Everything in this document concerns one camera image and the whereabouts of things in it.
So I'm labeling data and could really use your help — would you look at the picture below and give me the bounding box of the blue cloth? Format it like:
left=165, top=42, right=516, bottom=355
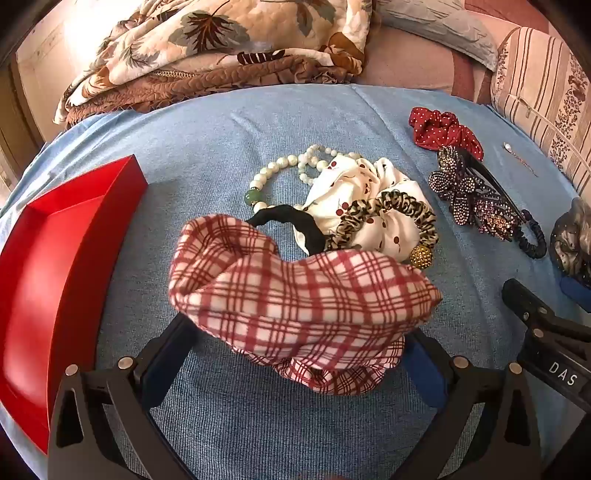
left=0, top=83, right=591, bottom=480

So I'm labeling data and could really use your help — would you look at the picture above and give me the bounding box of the leopard print hair tie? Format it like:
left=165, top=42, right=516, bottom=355
left=330, top=190, right=438, bottom=269

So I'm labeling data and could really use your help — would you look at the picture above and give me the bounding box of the floral leaf quilt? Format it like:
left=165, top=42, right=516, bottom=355
left=53, top=0, right=374, bottom=130

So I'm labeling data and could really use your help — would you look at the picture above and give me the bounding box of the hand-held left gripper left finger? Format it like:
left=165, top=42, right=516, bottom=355
left=48, top=315, right=204, bottom=480

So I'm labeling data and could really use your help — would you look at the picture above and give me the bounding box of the black cloth hair tie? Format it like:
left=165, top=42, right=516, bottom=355
left=245, top=204, right=331, bottom=256

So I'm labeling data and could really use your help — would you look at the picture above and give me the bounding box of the rhinestone butterfly hair clip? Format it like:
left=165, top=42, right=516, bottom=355
left=428, top=147, right=532, bottom=243

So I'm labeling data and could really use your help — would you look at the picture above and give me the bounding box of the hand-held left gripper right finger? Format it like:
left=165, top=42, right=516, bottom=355
left=392, top=330, right=544, bottom=480

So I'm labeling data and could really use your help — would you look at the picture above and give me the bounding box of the pale bead bracelet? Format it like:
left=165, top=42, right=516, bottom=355
left=298, top=144, right=363, bottom=185

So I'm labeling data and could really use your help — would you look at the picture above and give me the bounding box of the red polka dot scrunchie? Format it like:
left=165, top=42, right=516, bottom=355
left=409, top=107, right=485, bottom=162

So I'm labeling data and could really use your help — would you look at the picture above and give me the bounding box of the white cherry print scrunchie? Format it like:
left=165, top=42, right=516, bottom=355
left=293, top=154, right=437, bottom=268

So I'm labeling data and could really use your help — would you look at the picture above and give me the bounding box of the red plaid scrunchie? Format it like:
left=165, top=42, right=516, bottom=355
left=168, top=213, right=444, bottom=397

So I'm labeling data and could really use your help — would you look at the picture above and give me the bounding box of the dark ruffled hair tie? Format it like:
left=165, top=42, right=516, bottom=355
left=510, top=208, right=548, bottom=259

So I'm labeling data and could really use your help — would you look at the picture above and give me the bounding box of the striped beige pillow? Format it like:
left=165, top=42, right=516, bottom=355
left=489, top=25, right=591, bottom=190

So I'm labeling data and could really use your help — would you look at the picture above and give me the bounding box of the blue-grey pillow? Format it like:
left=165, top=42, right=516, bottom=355
left=376, top=0, right=502, bottom=72

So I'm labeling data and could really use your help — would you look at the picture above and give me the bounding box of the white pearl bracelet green bead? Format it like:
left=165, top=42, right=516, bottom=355
left=245, top=154, right=331, bottom=215

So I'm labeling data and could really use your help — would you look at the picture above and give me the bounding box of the pearl pendant with chain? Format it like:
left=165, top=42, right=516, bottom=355
left=502, top=142, right=540, bottom=178

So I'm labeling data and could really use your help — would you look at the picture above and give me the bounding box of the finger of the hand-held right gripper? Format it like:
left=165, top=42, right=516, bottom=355
left=501, top=278, right=591, bottom=366

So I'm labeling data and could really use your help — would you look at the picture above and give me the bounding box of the pink bed sheet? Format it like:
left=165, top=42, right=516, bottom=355
left=355, top=0, right=591, bottom=112

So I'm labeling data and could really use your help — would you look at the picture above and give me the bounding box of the red box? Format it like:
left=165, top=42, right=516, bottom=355
left=0, top=154, right=149, bottom=455

